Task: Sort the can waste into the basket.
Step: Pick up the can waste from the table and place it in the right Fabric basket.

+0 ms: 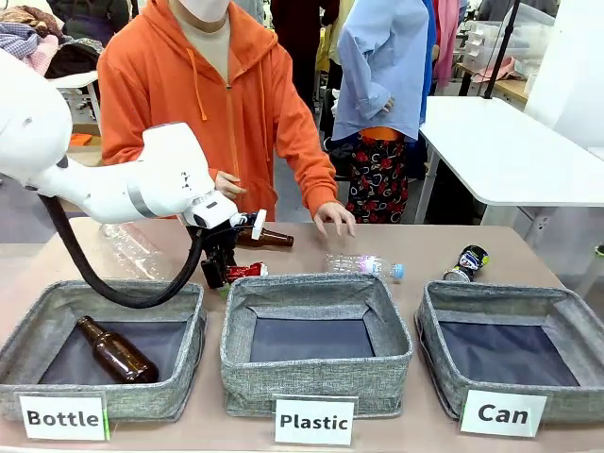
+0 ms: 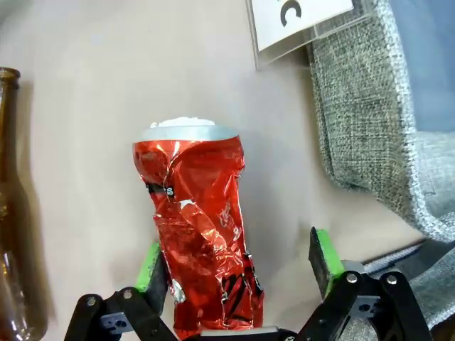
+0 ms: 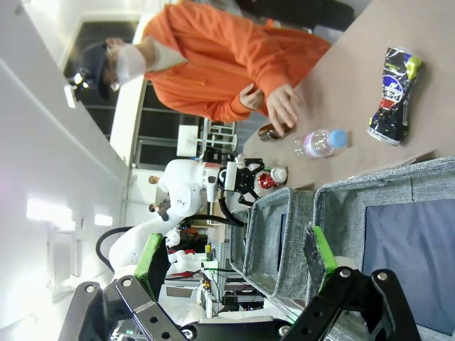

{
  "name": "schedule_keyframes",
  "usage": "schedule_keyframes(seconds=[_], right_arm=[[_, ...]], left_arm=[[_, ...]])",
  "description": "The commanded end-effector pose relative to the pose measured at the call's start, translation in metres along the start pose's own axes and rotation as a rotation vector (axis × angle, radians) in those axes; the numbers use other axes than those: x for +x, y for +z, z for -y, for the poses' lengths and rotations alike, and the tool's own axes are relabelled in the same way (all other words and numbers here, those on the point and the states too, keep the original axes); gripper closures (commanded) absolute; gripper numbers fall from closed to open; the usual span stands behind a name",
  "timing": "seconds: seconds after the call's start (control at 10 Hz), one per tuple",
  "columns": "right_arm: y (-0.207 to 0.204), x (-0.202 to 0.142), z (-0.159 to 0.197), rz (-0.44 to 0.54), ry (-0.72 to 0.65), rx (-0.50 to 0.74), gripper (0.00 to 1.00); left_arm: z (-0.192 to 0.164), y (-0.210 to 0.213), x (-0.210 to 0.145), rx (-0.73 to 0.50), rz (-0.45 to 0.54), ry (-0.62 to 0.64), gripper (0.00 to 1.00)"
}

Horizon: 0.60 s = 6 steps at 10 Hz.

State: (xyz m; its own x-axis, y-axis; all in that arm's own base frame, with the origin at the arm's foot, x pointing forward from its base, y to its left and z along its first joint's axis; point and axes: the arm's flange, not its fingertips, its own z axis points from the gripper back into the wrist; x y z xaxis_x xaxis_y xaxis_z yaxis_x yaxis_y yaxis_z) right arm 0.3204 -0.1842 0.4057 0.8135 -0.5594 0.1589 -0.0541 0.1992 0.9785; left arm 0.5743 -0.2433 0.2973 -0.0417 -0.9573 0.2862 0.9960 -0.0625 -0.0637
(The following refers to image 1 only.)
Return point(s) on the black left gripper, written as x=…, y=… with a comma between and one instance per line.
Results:
x=214, y=241

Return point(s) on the crushed red can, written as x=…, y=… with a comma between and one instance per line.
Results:
x=247, y=272

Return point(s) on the person's right forearm orange sleeve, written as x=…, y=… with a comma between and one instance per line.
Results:
x=118, y=146

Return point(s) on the person's left forearm orange sleeve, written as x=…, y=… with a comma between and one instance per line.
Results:
x=309, y=160

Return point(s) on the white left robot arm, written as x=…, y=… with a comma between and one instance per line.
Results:
x=94, y=189

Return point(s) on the grey fabric basket plastic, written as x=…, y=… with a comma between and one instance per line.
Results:
x=311, y=377

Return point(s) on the grey fabric basket bottle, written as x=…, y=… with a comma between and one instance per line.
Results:
x=28, y=382

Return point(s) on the grey fabric basket can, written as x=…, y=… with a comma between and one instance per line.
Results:
x=439, y=358

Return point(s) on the crushed black blue can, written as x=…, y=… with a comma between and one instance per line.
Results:
x=469, y=264

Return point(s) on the white label reading Can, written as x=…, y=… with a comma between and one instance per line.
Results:
x=503, y=414

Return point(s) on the person's right hand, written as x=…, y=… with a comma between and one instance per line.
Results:
x=229, y=185

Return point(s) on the person's left hand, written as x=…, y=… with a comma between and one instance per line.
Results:
x=334, y=216

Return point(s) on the brown glass bottle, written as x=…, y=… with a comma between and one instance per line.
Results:
x=273, y=238
x=118, y=354

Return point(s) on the crushed clear plastic bottle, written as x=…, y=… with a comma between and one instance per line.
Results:
x=129, y=250

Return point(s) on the clear bottle with blue cap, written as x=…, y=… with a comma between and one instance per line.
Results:
x=363, y=265

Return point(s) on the white label reading Plastic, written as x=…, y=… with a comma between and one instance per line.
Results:
x=313, y=421

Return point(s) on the black red floral skirt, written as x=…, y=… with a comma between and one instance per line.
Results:
x=377, y=179

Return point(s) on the person in orange hoodie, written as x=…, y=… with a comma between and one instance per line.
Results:
x=160, y=75

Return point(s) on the white label reading Bottle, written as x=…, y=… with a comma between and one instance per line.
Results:
x=62, y=417

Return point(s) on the white face mask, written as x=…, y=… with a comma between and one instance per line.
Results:
x=198, y=10

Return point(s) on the pile of checked clothes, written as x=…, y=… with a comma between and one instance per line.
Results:
x=26, y=38

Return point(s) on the white side table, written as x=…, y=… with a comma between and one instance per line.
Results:
x=509, y=151

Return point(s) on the pink hanging garment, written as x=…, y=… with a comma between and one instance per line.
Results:
x=446, y=38

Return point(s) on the black stand pole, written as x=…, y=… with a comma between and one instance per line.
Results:
x=501, y=47

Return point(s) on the clear plastic storage boxes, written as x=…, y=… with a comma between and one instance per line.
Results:
x=500, y=38

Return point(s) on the white panel board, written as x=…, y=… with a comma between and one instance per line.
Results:
x=571, y=66

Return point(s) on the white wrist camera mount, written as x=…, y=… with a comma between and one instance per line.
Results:
x=258, y=225

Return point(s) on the white chair frame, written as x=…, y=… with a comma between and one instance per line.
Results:
x=78, y=92

